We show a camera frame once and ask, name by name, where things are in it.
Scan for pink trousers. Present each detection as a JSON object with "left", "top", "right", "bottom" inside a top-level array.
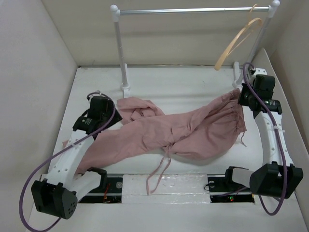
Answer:
[{"left": 61, "top": 88, "right": 248, "bottom": 195}]

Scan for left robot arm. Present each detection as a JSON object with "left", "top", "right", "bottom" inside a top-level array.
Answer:
[{"left": 31, "top": 92, "right": 122, "bottom": 219}]

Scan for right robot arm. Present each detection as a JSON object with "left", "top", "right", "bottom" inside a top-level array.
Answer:
[{"left": 223, "top": 74, "right": 303, "bottom": 199}]

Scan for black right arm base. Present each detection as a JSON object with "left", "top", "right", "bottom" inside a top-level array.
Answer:
[{"left": 204, "top": 176, "right": 255, "bottom": 203}]

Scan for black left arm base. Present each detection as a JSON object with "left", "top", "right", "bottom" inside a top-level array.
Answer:
[{"left": 79, "top": 175, "right": 123, "bottom": 204}]

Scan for beige wooden hanger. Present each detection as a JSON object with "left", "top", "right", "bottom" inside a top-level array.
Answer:
[{"left": 214, "top": 4, "right": 263, "bottom": 71}]

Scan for white clothes rack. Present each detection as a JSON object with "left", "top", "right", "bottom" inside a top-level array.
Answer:
[{"left": 109, "top": 0, "right": 280, "bottom": 97}]

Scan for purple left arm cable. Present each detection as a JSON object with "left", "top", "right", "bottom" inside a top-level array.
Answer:
[{"left": 21, "top": 92, "right": 116, "bottom": 232}]

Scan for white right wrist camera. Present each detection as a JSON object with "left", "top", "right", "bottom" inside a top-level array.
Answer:
[{"left": 249, "top": 68, "right": 267, "bottom": 79}]

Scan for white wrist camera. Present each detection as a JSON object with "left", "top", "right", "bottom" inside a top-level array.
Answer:
[
  {"left": 249, "top": 68, "right": 267, "bottom": 79},
  {"left": 86, "top": 90, "right": 103, "bottom": 101}
]

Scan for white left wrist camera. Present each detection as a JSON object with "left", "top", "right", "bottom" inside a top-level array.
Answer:
[{"left": 86, "top": 90, "right": 103, "bottom": 101}]

